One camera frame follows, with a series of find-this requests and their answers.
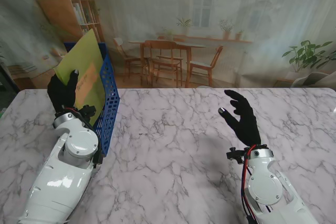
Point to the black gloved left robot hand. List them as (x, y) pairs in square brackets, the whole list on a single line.
[(63, 93)]

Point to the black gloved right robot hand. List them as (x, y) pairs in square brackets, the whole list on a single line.
[(245, 119)]

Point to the pink receipt paper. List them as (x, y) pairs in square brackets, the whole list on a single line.
[(85, 85)]

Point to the yellow translucent file folder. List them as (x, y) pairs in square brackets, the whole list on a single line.
[(84, 69)]

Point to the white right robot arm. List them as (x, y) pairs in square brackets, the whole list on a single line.
[(273, 190)]

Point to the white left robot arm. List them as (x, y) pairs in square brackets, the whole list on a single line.
[(60, 166)]

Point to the blue perforated file rack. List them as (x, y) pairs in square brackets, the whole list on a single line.
[(107, 103)]

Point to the printed room backdrop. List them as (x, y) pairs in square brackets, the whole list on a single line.
[(168, 19)]

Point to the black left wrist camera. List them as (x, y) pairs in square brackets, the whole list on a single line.
[(88, 111)]

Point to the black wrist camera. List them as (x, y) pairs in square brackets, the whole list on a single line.
[(237, 154), (88, 111)]

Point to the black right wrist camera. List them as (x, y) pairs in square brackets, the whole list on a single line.
[(237, 154)]

